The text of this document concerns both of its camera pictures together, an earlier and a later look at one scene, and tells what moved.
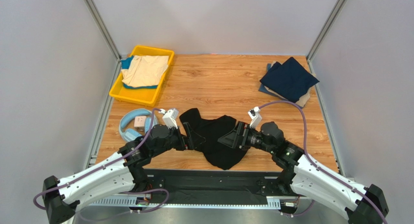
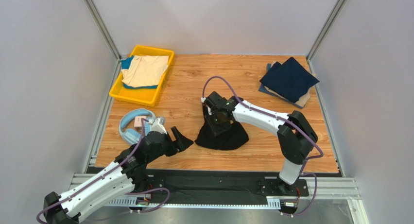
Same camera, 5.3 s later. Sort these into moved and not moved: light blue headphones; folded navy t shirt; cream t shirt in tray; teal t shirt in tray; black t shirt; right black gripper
Moved: right black gripper; black t shirt
Not moved: teal t shirt in tray; cream t shirt in tray; folded navy t shirt; light blue headphones
